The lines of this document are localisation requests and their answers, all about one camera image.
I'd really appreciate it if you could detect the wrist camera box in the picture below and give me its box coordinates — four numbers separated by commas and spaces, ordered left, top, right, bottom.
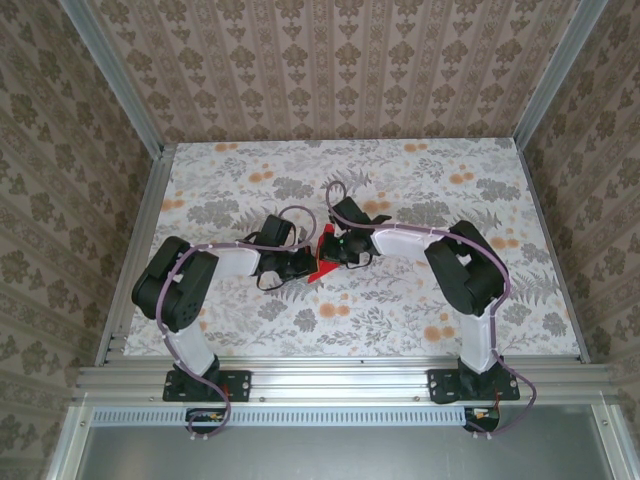
331, 196, 372, 229
259, 214, 297, 249

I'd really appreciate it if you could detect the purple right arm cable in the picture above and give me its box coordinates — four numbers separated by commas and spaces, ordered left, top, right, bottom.
325, 180, 539, 441

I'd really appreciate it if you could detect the long aluminium base rail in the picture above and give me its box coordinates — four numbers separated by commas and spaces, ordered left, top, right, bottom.
74, 363, 619, 404

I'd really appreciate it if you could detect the red square paper sheet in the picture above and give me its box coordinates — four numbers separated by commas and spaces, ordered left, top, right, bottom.
307, 223, 342, 285

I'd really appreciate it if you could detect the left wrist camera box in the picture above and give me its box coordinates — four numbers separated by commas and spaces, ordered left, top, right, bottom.
259, 214, 297, 249

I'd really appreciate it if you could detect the black connector box with wires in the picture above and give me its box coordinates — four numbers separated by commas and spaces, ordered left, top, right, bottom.
185, 407, 230, 435
463, 406, 502, 434

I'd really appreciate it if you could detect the aluminium side rail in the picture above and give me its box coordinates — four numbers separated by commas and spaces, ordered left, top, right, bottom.
516, 142, 592, 364
94, 144, 177, 366

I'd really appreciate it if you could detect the aluminium corner post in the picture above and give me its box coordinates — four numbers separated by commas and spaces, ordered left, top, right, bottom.
59, 0, 167, 160
513, 0, 614, 147

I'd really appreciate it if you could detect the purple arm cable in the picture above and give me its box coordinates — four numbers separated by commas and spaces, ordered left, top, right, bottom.
325, 180, 539, 441
157, 205, 317, 444

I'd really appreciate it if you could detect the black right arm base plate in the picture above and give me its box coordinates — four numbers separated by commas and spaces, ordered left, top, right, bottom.
428, 368, 521, 404

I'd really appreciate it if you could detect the floral patterned table cover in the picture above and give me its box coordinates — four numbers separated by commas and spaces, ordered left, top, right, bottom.
122, 139, 584, 359

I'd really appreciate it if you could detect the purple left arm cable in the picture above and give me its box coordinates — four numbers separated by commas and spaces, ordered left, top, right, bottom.
157, 205, 317, 444

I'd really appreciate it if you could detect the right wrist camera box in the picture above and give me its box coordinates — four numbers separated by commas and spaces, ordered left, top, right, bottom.
331, 196, 372, 229

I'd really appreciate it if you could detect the grey slotted cable duct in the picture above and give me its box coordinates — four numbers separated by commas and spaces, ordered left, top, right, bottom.
92, 405, 469, 427

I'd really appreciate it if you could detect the grey metal sheet panel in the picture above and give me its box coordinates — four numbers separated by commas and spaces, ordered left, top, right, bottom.
47, 404, 631, 480

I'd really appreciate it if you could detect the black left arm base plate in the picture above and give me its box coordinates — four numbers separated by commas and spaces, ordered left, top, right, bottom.
163, 368, 251, 403

